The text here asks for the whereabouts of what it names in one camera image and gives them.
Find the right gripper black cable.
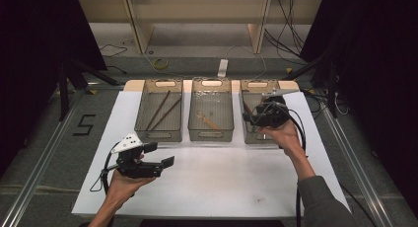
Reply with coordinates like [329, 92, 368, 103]
[278, 101, 309, 227]

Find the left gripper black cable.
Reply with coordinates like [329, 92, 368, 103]
[89, 142, 121, 193]

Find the person's right hand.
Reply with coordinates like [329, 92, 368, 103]
[257, 117, 305, 158]

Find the transparent grey storage bin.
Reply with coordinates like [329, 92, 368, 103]
[133, 78, 184, 143]
[239, 78, 294, 145]
[187, 76, 235, 143]

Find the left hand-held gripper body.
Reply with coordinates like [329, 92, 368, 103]
[110, 132, 165, 180]

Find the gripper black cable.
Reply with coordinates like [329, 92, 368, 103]
[278, 101, 309, 227]
[89, 142, 121, 193]

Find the white floor cable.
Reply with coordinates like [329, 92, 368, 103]
[143, 43, 268, 80]

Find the thin black floor cable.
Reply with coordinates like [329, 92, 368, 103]
[97, 42, 129, 59]

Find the white power strip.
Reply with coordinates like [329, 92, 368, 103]
[217, 58, 230, 79]

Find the person's left hand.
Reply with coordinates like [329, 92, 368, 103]
[104, 172, 158, 205]

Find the black cable bundle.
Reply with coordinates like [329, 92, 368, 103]
[262, 0, 308, 67]

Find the black tripod stand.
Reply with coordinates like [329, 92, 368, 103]
[282, 52, 340, 119]
[57, 55, 121, 122]

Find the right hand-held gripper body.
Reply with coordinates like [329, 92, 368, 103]
[250, 88, 300, 128]

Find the metal floor rail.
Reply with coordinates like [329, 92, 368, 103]
[319, 103, 393, 227]
[0, 88, 85, 227]

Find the light wooden shelf unit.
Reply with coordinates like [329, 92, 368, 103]
[76, 0, 324, 55]

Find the black curtain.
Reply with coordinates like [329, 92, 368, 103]
[0, 0, 107, 177]
[299, 0, 418, 218]

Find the yellow tape roll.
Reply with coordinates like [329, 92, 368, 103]
[153, 57, 170, 70]

